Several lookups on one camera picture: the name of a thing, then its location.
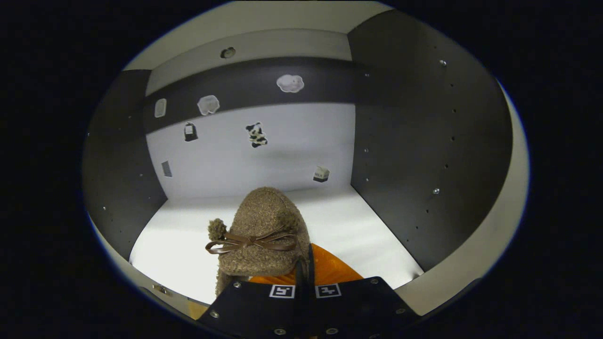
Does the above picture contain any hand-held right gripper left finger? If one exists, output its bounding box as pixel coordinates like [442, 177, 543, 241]
[197, 259, 306, 339]

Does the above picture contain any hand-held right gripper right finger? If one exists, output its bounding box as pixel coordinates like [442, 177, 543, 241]
[305, 243, 421, 339]

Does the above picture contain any brown fuzzy shoe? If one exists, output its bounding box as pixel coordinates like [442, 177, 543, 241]
[205, 187, 311, 297]

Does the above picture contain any white shoe cabinet door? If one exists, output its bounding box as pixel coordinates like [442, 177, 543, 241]
[86, 210, 222, 321]
[395, 78, 531, 317]

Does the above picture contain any white shoe cabinet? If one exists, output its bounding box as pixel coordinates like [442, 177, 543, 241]
[82, 0, 531, 325]

